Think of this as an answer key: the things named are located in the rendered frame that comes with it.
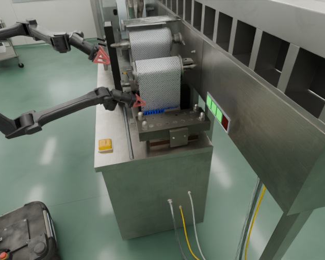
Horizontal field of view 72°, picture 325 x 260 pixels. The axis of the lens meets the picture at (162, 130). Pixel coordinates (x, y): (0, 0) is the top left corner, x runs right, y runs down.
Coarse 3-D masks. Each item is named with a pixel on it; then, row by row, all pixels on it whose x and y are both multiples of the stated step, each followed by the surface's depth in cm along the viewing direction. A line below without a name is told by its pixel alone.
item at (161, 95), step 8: (168, 80) 124; (176, 80) 125; (144, 88) 124; (152, 88) 125; (160, 88) 126; (168, 88) 127; (176, 88) 128; (144, 96) 127; (152, 96) 128; (160, 96) 129; (168, 96) 130; (176, 96) 131; (152, 104) 131; (160, 104) 132; (168, 104) 133; (176, 104) 134
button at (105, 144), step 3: (108, 138) 131; (99, 141) 129; (102, 141) 129; (105, 141) 129; (108, 141) 129; (99, 144) 127; (102, 144) 127; (105, 144) 127; (108, 144) 126; (99, 147) 125; (102, 147) 125; (105, 147) 126; (108, 147) 126; (99, 150) 126
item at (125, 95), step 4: (124, 92) 123; (132, 92) 128; (124, 96) 122; (128, 96) 123; (132, 96) 122; (120, 100) 123; (124, 100) 122; (128, 100) 123; (132, 100) 121; (128, 104) 124
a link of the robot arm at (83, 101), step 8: (96, 88) 116; (104, 88) 117; (80, 96) 113; (88, 96) 113; (96, 96) 113; (104, 96) 114; (64, 104) 110; (72, 104) 110; (80, 104) 111; (88, 104) 114; (96, 104) 116; (24, 112) 107; (32, 112) 108; (40, 112) 107; (48, 112) 107; (56, 112) 108; (64, 112) 110; (72, 112) 113; (40, 120) 105; (48, 120) 109; (32, 128) 103; (40, 128) 106
